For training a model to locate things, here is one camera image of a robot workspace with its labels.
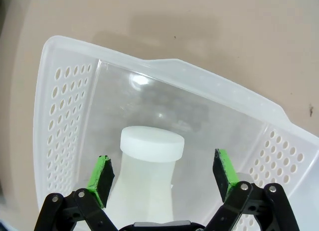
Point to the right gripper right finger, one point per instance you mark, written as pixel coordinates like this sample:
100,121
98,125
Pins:
224,176

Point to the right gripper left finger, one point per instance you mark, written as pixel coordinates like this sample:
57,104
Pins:
101,181

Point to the white plastic conical flask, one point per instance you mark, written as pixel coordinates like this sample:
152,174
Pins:
149,144

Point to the white perforated plastic basket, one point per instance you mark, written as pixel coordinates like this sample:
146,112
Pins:
199,99

